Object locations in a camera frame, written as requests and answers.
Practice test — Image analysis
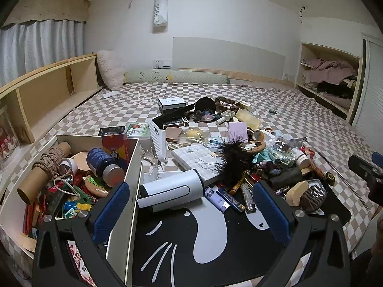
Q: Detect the white bottle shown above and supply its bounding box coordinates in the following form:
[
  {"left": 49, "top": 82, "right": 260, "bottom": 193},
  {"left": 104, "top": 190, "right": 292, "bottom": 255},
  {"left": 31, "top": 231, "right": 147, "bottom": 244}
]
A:
[{"left": 292, "top": 147, "right": 311, "bottom": 168}]

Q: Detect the small black box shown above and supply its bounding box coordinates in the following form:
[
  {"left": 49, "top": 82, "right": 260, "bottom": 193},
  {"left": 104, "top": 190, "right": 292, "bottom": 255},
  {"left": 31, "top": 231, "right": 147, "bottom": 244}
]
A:
[{"left": 98, "top": 126, "right": 126, "bottom": 137}]

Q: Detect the black feather duster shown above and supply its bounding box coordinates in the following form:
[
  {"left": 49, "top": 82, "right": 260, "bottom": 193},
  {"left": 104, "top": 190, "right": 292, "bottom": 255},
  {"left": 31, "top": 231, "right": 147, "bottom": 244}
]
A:
[{"left": 206, "top": 134, "right": 255, "bottom": 183}]

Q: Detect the white tape roll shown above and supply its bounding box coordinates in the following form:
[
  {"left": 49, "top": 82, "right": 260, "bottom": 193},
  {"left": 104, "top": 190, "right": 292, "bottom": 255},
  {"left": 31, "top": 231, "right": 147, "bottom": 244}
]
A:
[{"left": 58, "top": 157, "right": 78, "bottom": 177}]

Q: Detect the pearl tiara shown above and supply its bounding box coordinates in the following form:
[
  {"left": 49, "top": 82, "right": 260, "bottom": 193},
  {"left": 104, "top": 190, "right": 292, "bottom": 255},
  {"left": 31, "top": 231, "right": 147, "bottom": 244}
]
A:
[{"left": 139, "top": 143, "right": 163, "bottom": 183}]

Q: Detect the green plastic clip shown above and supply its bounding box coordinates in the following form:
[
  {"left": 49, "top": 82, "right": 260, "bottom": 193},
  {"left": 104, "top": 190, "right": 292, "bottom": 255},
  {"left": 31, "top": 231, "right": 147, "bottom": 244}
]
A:
[{"left": 64, "top": 185, "right": 97, "bottom": 205}]

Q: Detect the green long bolster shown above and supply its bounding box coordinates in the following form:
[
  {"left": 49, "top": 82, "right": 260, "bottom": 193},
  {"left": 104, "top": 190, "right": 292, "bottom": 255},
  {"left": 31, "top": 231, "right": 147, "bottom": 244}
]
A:
[{"left": 124, "top": 69, "right": 230, "bottom": 85}]

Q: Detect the paper valance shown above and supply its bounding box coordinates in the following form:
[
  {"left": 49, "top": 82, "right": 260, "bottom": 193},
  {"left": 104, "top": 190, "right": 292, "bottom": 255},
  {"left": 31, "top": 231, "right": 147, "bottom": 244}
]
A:
[{"left": 6, "top": 0, "right": 91, "bottom": 26}]

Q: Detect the blue bottle silver cap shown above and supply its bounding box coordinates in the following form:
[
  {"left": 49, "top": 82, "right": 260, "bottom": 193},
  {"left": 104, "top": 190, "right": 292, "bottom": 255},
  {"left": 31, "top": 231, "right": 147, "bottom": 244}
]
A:
[{"left": 87, "top": 147, "right": 124, "bottom": 187}]

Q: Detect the black round mirror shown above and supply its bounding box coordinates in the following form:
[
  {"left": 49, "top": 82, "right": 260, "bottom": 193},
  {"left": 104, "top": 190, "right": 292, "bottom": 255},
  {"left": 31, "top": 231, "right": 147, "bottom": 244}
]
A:
[{"left": 194, "top": 97, "right": 215, "bottom": 115}]

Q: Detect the white hanging bag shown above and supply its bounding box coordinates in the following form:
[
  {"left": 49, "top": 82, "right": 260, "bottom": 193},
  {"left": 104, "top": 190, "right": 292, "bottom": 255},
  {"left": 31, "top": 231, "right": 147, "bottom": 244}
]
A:
[{"left": 152, "top": 0, "right": 169, "bottom": 34}]

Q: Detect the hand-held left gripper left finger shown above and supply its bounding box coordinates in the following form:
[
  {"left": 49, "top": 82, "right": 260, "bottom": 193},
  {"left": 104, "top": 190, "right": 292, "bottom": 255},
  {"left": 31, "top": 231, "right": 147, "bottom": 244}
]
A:
[{"left": 31, "top": 182, "right": 130, "bottom": 287}]

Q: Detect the yellow sponge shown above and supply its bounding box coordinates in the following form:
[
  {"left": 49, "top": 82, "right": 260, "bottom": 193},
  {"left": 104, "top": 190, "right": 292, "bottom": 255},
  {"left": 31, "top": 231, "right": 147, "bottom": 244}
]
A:
[{"left": 186, "top": 127, "right": 208, "bottom": 144}]

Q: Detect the white sliding door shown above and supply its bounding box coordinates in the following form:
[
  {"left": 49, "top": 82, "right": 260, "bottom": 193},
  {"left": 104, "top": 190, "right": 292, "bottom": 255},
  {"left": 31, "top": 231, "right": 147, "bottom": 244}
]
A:
[{"left": 351, "top": 33, "right": 383, "bottom": 139}]

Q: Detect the white headboard panel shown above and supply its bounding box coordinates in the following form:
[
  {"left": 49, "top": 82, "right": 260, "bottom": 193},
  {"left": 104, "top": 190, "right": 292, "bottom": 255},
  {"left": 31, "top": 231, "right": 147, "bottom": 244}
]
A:
[{"left": 173, "top": 37, "right": 285, "bottom": 80}]

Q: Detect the brown string ball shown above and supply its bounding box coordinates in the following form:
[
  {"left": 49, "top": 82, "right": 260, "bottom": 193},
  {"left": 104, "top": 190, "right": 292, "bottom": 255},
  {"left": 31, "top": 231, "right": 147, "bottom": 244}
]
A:
[{"left": 299, "top": 185, "right": 327, "bottom": 212}]

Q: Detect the white grey handheld device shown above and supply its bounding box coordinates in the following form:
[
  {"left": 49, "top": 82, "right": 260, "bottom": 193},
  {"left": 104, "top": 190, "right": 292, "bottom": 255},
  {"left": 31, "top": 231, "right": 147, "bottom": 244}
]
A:
[{"left": 137, "top": 169, "right": 208, "bottom": 213}]

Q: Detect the beige wood block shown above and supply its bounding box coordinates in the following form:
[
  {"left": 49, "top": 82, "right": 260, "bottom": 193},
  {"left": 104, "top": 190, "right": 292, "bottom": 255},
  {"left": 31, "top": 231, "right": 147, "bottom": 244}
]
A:
[{"left": 286, "top": 181, "right": 309, "bottom": 207}]

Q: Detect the wooden shelf unit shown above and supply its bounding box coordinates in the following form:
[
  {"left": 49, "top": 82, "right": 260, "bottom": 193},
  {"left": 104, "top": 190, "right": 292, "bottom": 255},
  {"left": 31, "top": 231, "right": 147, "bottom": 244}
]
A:
[{"left": 0, "top": 54, "right": 103, "bottom": 144}]

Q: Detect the wall niche shelf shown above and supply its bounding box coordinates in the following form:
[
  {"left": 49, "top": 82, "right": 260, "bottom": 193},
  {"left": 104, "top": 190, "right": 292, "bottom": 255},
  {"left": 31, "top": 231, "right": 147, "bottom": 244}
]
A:
[{"left": 295, "top": 42, "right": 361, "bottom": 121}]

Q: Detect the brown scrunchie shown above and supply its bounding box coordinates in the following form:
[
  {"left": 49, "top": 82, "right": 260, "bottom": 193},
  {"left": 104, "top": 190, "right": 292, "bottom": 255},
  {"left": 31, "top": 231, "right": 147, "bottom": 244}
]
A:
[{"left": 215, "top": 96, "right": 240, "bottom": 115}]

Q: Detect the pale purple card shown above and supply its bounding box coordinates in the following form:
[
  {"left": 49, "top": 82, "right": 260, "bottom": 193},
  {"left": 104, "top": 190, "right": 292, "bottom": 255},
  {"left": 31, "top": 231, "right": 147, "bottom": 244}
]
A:
[{"left": 229, "top": 121, "right": 249, "bottom": 143}]

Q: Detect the white comb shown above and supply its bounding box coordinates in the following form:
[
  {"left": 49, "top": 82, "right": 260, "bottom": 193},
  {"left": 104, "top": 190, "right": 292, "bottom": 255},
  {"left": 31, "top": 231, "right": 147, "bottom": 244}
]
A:
[{"left": 149, "top": 122, "right": 169, "bottom": 164}]

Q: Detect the wooden round cat mirror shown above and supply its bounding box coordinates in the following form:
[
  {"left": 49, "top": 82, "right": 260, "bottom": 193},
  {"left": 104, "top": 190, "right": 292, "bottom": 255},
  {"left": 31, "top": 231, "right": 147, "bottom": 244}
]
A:
[{"left": 239, "top": 141, "right": 267, "bottom": 155}]

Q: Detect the white checked box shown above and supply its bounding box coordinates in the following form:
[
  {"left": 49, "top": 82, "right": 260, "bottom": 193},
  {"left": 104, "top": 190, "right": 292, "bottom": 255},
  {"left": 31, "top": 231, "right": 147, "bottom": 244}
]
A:
[{"left": 172, "top": 144, "right": 225, "bottom": 183}]

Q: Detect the black white perfume box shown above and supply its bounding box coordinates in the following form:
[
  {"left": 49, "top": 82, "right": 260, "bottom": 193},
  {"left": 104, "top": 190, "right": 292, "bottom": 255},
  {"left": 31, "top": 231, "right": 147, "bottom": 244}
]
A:
[{"left": 158, "top": 97, "right": 186, "bottom": 114}]

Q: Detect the blue face mask pack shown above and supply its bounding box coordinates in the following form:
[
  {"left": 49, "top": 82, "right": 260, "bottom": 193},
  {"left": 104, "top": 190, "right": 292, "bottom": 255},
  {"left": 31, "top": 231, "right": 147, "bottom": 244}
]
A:
[{"left": 208, "top": 136, "right": 228, "bottom": 154}]

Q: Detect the rope-wrapped cardboard tube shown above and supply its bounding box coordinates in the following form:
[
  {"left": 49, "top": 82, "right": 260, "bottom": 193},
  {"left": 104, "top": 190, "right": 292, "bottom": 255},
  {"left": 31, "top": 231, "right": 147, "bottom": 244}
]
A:
[{"left": 17, "top": 143, "right": 71, "bottom": 204}]

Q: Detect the metal rod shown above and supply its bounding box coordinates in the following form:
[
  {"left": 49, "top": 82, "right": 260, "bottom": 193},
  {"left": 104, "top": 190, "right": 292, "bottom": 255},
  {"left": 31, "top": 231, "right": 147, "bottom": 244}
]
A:
[{"left": 305, "top": 138, "right": 369, "bottom": 210}]

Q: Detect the black long case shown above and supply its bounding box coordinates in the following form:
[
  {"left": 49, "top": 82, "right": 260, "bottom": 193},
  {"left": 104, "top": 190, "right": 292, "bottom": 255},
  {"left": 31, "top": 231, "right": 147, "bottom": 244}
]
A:
[{"left": 152, "top": 105, "right": 196, "bottom": 124}]

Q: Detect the red yellow box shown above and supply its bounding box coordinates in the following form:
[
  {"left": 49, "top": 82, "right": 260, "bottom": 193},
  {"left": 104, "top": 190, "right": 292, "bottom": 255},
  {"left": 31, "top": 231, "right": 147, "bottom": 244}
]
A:
[{"left": 102, "top": 133, "right": 129, "bottom": 171}]

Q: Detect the grey curtain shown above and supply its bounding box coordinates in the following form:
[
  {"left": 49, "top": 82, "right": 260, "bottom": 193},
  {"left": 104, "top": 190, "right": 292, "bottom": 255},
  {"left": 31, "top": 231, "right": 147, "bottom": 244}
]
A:
[{"left": 0, "top": 19, "right": 88, "bottom": 88}]

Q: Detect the black white mat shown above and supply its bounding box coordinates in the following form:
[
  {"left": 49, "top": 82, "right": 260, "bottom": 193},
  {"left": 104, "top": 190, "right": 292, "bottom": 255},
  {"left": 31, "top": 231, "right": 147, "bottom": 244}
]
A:
[{"left": 132, "top": 179, "right": 351, "bottom": 287}]

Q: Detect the brown wallet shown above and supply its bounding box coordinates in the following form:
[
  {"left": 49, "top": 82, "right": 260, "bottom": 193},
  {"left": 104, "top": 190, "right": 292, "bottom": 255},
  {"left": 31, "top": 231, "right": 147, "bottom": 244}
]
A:
[{"left": 165, "top": 126, "right": 184, "bottom": 143}]

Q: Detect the black cylinder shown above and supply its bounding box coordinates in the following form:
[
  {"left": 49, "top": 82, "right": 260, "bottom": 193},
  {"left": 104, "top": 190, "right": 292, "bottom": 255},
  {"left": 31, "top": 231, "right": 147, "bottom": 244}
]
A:
[{"left": 269, "top": 167, "right": 305, "bottom": 189}]

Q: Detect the yellow translucent box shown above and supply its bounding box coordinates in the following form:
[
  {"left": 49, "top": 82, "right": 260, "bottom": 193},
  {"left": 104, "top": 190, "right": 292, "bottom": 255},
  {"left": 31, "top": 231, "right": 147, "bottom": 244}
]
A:
[{"left": 236, "top": 109, "right": 261, "bottom": 130}]

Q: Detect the white fluffy pillow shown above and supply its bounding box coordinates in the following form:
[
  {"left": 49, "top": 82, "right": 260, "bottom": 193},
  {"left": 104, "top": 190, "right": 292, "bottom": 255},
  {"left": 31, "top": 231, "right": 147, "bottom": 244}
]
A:
[{"left": 97, "top": 50, "right": 125, "bottom": 91}]

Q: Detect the white storage box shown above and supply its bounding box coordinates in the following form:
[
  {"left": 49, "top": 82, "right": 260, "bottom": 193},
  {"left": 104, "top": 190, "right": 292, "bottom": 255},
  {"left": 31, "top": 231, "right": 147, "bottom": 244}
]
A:
[{"left": 0, "top": 134, "right": 141, "bottom": 287}]

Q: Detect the grey patterned lighter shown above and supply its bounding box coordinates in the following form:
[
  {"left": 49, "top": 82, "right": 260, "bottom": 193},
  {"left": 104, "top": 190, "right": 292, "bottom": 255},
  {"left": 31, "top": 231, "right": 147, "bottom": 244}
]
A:
[{"left": 240, "top": 184, "right": 255, "bottom": 213}]

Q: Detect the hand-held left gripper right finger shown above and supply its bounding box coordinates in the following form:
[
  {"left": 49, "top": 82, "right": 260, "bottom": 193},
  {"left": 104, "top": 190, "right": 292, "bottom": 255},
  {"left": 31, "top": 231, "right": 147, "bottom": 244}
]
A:
[{"left": 253, "top": 181, "right": 350, "bottom": 287}]

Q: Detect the checked bed sheet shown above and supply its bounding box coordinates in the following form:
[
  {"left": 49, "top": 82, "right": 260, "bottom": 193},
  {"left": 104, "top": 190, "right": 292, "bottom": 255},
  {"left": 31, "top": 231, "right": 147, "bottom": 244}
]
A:
[{"left": 0, "top": 82, "right": 383, "bottom": 276}]

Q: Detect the green white clear case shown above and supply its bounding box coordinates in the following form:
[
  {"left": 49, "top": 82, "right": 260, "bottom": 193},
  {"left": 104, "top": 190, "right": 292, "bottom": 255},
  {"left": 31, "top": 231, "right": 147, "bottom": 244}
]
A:
[{"left": 126, "top": 122, "right": 151, "bottom": 140}]

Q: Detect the round wooden coaster green print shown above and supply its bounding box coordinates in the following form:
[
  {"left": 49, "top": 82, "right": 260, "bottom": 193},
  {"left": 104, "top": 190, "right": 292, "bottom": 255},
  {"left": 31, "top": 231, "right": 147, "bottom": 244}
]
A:
[{"left": 82, "top": 175, "right": 112, "bottom": 198}]

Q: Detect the dark card deck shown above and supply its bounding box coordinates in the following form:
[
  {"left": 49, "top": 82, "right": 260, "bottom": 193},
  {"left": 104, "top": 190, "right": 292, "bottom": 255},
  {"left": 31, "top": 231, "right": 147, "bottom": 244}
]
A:
[{"left": 162, "top": 118, "right": 190, "bottom": 130}]

